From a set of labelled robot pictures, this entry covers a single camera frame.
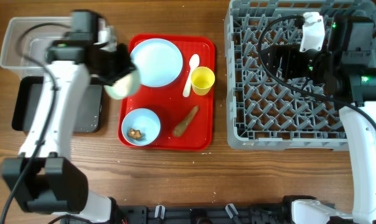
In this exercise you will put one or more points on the black plastic tray bin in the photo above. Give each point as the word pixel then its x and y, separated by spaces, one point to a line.
pixel 30 88

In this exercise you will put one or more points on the yellow plastic cup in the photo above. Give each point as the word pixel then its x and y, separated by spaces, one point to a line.
pixel 203 79

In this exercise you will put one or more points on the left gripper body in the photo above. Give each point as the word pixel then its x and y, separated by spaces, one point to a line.
pixel 118 65

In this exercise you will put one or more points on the clear plastic bin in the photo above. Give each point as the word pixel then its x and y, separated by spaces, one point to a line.
pixel 16 43

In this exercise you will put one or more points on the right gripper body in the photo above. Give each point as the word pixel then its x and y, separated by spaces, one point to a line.
pixel 296 65

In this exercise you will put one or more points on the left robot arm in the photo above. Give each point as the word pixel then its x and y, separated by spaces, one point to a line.
pixel 42 178

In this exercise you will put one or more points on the green bowl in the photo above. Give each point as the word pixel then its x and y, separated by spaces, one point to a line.
pixel 124 87

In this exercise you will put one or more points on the brown carrot-shaped root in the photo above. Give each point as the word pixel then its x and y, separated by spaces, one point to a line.
pixel 179 130

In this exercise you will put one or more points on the red serving tray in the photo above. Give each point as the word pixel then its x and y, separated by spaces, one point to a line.
pixel 168 103

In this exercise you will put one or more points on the grey dishwasher rack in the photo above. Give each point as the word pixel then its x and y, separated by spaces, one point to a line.
pixel 261 113

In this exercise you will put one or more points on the small light blue bowl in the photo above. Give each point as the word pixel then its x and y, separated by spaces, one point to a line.
pixel 143 120

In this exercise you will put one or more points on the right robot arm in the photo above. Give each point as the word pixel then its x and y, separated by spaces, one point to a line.
pixel 339 59

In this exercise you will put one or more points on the large light blue plate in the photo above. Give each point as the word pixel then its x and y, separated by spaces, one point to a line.
pixel 158 61

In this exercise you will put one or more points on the white plastic spoon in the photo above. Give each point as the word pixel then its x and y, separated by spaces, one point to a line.
pixel 193 64

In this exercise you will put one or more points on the brown food scrap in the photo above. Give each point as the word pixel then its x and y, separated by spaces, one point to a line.
pixel 134 134

